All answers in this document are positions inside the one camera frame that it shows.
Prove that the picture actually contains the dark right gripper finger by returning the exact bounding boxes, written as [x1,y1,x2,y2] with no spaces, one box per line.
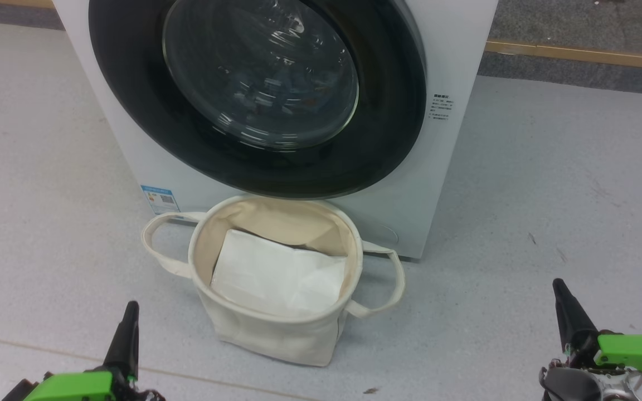
[553,278,600,353]

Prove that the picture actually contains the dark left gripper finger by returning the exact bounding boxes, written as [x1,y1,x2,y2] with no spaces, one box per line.
[103,301,140,380]

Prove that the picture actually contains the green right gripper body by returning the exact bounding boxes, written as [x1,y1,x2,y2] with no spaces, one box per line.
[563,333,642,393]

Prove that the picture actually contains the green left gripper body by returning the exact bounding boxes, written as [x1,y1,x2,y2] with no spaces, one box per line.
[20,369,164,401]

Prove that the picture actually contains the washing machine door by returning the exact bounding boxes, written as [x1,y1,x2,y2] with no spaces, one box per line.
[88,0,427,200]

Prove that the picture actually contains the cream canvas laundry basket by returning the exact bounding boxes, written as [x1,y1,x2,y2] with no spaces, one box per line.
[142,195,406,368]

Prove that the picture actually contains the white cloth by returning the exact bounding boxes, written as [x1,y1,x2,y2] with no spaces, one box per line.
[210,229,348,319]

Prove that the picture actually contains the white front-load washing machine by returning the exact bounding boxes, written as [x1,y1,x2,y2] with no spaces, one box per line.
[52,0,499,261]

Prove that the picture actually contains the blue energy label sticker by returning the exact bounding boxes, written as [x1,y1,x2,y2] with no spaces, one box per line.
[140,184,181,215]

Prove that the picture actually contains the round white filter cover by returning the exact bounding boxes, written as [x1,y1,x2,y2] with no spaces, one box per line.
[367,222,400,247]

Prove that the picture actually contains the small black text sticker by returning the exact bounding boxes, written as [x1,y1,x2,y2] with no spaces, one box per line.
[429,94,455,121]

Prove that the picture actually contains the wooden baseboard strip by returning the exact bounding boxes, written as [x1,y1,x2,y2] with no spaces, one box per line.
[485,40,642,71]

